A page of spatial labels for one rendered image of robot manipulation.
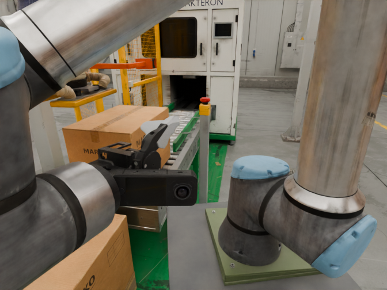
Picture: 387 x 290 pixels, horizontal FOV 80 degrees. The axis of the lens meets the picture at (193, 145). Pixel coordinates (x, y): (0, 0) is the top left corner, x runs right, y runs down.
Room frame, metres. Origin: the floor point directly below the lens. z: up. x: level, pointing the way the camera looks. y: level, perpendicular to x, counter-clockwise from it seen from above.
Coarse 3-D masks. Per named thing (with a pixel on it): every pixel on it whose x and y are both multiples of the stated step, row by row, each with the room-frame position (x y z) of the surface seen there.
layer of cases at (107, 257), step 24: (120, 216) 0.95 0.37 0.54; (96, 240) 0.80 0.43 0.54; (120, 240) 0.88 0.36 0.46; (72, 264) 0.67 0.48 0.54; (96, 264) 0.69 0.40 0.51; (120, 264) 0.85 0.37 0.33; (24, 288) 0.57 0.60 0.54; (48, 288) 0.57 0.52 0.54; (72, 288) 0.57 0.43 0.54; (96, 288) 0.67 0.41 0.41; (120, 288) 0.82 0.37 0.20
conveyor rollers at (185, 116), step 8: (176, 112) 3.16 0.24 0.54; (184, 112) 3.14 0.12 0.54; (192, 112) 3.12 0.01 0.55; (184, 120) 2.76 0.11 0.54; (176, 128) 2.42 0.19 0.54; (192, 128) 2.40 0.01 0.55; (176, 136) 2.14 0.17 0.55; (184, 144) 1.94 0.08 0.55; (176, 152) 1.76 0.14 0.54; (168, 160) 1.60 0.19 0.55; (168, 168) 1.49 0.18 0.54
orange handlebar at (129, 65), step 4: (96, 64) 1.01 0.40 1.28; (100, 64) 1.00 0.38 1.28; (104, 64) 1.00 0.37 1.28; (108, 64) 1.00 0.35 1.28; (112, 64) 1.00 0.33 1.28; (116, 64) 1.00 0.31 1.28; (120, 64) 0.99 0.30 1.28; (124, 64) 0.99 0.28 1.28; (128, 64) 1.00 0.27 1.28; (132, 64) 1.04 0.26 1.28; (136, 64) 1.09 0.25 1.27; (140, 64) 1.13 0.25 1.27; (144, 64) 1.19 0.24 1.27; (92, 68) 1.01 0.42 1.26; (96, 68) 1.01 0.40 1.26; (100, 68) 1.01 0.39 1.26; (104, 68) 1.00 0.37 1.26; (108, 68) 1.00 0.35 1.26; (112, 68) 1.00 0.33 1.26; (116, 68) 1.00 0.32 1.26; (120, 68) 0.99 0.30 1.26; (124, 68) 0.99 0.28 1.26; (128, 68) 1.00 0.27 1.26
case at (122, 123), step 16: (112, 112) 1.51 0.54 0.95; (128, 112) 1.51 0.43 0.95; (144, 112) 1.51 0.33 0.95; (160, 112) 1.51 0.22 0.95; (64, 128) 1.17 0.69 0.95; (80, 128) 1.16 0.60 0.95; (96, 128) 1.16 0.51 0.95; (112, 128) 1.16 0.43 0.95; (128, 128) 1.16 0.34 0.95; (80, 144) 1.15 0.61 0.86; (96, 144) 1.13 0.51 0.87; (80, 160) 1.16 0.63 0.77
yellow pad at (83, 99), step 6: (78, 90) 0.90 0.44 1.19; (96, 90) 1.04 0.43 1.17; (102, 90) 1.04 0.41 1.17; (108, 90) 1.08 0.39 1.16; (114, 90) 1.11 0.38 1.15; (78, 96) 0.90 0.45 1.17; (84, 96) 0.90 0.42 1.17; (90, 96) 0.93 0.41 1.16; (96, 96) 0.95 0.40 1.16; (102, 96) 1.00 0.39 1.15; (54, 102) 0.82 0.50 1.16; (60, 102) 0.81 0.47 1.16; (66, 102) 0.81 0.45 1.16; (72, 102) 0.81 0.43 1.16; (78, 102) 0.83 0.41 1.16; (84, 102) 0.86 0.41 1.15
